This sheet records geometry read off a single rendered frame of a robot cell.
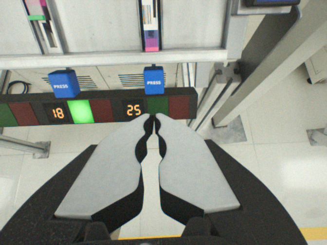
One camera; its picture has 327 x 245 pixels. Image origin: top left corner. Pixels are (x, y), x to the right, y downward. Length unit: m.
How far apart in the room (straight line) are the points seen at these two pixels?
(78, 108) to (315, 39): 0.45
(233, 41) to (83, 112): 0.21
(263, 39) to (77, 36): 0.22
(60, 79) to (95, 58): 0.06
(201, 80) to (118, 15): 0.14
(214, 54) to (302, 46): 0.29
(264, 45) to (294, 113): 0.95
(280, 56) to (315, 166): 0.78
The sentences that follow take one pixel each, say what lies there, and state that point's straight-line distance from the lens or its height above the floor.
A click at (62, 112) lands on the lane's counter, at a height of 0.66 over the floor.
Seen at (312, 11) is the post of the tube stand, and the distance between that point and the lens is 0.46.
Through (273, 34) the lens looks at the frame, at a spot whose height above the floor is 0.73.
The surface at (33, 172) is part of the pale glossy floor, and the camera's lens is 1.09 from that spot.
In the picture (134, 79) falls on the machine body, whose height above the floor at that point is 0.19.
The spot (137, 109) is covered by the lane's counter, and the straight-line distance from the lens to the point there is 0.24.
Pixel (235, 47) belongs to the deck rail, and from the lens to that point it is 0.22.
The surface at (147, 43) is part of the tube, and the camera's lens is 0.19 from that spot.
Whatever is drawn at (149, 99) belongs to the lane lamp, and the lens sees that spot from 0.24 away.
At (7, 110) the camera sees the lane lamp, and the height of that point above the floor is 0.66.
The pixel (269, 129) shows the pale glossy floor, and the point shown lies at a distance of 1.08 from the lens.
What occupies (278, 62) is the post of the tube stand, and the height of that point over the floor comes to 0.54.
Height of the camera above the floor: 0.88
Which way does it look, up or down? 72 degrees down
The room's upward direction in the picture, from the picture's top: straight up
